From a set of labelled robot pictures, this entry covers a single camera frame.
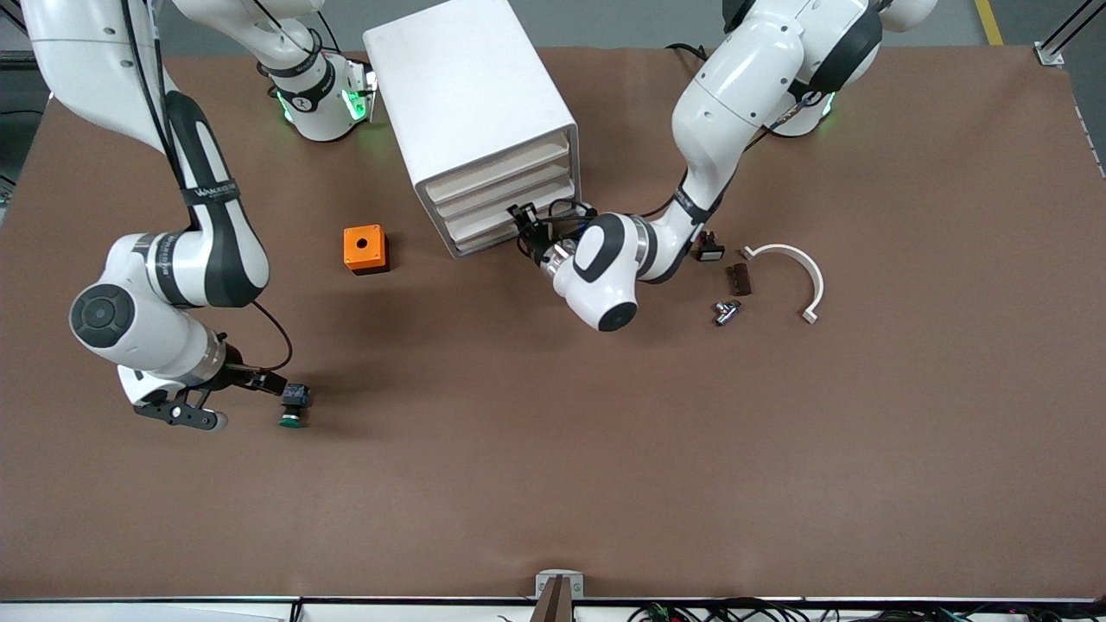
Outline green push button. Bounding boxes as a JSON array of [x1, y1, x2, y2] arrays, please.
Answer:
[[279, 383, 314, 429]]

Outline cream plastic drawer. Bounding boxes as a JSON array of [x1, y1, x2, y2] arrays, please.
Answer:
[[449, 207, 530, 253], [441, 179, 575, 236], [423, 134, 571, 206], [432, 158, 573, 221]]

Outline white drawer cabinet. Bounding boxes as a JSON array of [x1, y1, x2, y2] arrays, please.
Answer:
[[362, 0, 582, 260]]

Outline brown table cover sheet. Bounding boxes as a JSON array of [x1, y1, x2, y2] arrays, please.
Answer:
[[0, 43, 1106, 602]]

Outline white half-round pipe clamp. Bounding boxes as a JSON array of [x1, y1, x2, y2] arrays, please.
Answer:
[[741, 244, 825, 326]]

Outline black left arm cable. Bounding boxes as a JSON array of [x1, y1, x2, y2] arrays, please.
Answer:
[[548, 198, 600, 239]]

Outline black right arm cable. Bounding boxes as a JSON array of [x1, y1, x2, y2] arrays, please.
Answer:
[[249, 297, 296, 378]]

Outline orange button enclosure box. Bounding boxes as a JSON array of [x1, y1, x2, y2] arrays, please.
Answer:
[[343, 225, 391, 276]]

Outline tangled black cables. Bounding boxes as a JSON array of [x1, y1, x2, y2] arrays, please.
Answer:
[[629, 597, 1106, 622]]

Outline aluminium frame post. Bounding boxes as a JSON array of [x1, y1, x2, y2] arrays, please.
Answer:
[[1035, 0, 1106, 68]]

